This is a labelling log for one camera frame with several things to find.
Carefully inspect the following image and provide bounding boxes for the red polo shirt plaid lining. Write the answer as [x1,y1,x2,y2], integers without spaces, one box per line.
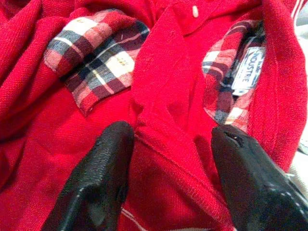
[0,0,308,231]

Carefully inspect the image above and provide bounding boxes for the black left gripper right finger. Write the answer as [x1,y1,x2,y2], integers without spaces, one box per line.
[211,125,308,231]

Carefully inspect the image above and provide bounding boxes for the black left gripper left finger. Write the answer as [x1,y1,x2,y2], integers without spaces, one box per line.
[42,121,135,231]

